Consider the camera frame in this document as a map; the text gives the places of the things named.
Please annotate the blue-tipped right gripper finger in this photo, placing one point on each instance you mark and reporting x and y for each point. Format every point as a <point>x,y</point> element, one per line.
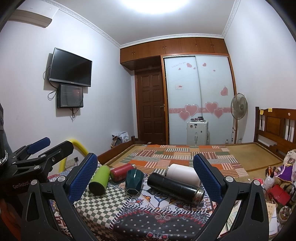
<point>38,143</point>

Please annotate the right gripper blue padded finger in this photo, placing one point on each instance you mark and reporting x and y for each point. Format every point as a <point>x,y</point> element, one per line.
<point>251,221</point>
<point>38,220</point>

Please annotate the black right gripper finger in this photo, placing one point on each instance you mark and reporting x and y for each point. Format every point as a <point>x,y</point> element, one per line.
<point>57,154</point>

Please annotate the dark green faceted cup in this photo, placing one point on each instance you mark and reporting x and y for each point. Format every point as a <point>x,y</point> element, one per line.
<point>133,181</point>

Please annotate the white cylindrical cup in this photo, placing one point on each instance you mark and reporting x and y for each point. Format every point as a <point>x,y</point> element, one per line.
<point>183,174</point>

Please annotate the black thermos flask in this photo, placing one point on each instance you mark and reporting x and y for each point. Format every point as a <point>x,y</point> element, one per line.
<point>179,190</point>

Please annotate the yellow foam tube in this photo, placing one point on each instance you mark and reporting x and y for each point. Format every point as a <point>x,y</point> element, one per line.
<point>75,158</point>

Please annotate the white squeeze bottle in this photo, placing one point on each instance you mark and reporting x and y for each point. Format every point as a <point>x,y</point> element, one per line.
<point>269,182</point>

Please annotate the lime green tumbler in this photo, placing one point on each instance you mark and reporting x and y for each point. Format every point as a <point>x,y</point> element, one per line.
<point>98,183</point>

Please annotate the red wallet box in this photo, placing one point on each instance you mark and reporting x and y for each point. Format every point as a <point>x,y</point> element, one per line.
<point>279,195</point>

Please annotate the doll in purple dress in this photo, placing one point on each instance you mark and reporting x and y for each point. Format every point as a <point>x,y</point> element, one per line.
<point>286,172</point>

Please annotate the red thermos bottle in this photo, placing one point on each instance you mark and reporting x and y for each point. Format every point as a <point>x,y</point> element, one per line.
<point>119,173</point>

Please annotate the bag pile in corner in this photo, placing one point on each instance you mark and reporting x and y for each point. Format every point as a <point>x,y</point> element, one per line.
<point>119,138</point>

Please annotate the patchwork striped bed mat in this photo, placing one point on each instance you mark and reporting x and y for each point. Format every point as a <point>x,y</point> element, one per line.
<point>244,162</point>

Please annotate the wooden bed headboard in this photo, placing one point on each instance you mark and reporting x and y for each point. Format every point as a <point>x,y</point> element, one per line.
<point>275,130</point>

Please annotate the patterned table cloth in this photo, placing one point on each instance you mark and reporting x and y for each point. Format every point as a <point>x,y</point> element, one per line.
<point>150,215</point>

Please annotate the standing electric fan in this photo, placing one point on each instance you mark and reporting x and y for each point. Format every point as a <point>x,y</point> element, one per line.
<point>238,109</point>

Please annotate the dark wooden door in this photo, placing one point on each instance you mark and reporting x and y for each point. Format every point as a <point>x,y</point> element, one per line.
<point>151,122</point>

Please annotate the wooden wardrobe with glass doors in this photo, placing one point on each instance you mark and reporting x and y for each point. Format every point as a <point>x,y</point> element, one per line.
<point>198,83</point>

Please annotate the white air conditioner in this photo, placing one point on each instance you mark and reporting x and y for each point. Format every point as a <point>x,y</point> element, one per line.
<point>40,15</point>

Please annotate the small wall-mounted monitor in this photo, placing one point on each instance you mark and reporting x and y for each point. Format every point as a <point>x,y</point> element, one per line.
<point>69,96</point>

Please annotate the wall-mounted black television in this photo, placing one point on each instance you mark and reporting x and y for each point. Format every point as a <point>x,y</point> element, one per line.
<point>70,68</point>

